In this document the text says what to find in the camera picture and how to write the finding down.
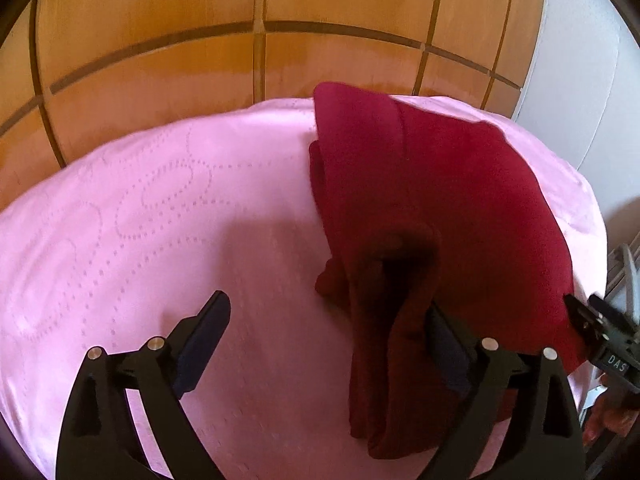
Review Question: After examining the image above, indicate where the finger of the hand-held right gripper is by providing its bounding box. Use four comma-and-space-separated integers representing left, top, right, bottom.
588, 293, 632, 333
563, 293, 603, 358

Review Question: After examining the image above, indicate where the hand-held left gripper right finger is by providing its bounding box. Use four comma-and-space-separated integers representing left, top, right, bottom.
419, 302, 586, 480

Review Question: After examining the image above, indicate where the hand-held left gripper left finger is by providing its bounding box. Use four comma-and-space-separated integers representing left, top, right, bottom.
56, 290, 232, 480

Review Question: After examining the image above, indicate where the dark red garment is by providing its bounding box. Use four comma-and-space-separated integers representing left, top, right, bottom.
307, 81, 588, 461

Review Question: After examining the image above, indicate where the person's right hand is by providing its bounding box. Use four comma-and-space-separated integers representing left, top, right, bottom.
582, 384, 640, 447

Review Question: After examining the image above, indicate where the pink quilted bedspread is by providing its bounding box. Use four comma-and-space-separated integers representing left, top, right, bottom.
0, 95, 608, 480

